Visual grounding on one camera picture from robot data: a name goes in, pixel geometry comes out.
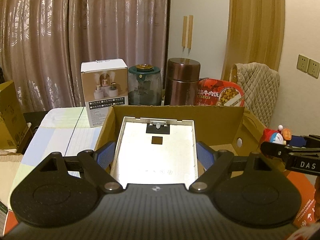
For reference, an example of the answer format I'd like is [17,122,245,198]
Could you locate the beige quilted cushion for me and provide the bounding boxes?
[229,62,280,126]

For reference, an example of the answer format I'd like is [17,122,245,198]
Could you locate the wall power sockets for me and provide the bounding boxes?
[297,55,319,79]

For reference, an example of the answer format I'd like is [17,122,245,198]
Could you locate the wooden door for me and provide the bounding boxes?
[221,0,285,80]

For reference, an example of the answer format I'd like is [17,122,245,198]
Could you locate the red printed desk mat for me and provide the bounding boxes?
[3,171,320,240]

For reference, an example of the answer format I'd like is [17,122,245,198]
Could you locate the red instant rice bowl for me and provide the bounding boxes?
[195,78,245,107]

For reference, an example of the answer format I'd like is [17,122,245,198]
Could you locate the brown cardboard box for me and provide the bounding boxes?
[96,105,265,178]

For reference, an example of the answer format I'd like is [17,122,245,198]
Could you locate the brown metal thermos canister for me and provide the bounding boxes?
[164,58,201,106]

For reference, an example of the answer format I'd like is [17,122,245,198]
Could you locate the Doraemon figurine toy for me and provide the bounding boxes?
[259,125,293,145]

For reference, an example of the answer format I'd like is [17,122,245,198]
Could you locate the brown carton at left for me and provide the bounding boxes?
[0,80,33,154]

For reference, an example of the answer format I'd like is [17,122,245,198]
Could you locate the wooden wall hook strip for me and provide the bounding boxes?
[181,15,194,54]

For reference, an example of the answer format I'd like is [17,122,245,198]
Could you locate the white panel box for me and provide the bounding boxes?
[111,116,199,187]

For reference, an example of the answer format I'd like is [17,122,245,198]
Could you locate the mauve shiny curtain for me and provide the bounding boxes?
[1,0,169,112]

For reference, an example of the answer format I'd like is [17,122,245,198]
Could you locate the white humidifier product box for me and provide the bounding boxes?
[81,59,129,127]

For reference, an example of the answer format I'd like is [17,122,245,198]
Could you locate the glass jar green lid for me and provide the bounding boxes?
[128,64,162,106]

